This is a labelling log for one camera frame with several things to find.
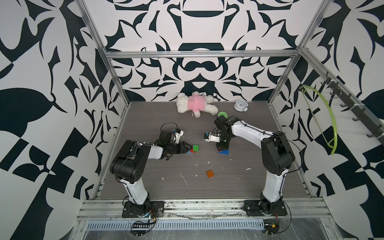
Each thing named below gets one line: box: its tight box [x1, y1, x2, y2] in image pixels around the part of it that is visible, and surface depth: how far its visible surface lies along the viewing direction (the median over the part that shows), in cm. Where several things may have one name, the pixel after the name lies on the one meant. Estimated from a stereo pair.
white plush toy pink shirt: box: [176, 91, 219, 118], surface depth 111 cm
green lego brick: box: [192, 145, 200, 152], surface depth 91 cm
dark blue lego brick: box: [218, 149, 230, 155], surface depth 94 cm
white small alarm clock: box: [234, 100, 249, 112], surface depth 117 cm
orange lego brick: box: [206, 170, 215, 178], surface depth 86 cm
